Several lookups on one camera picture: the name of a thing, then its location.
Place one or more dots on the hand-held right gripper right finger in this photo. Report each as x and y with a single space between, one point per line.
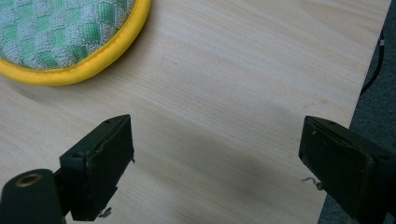
345 171

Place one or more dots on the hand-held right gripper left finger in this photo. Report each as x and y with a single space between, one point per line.
99 165

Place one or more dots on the round green checked yellow-rimmed pad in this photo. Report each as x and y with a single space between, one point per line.
56 34

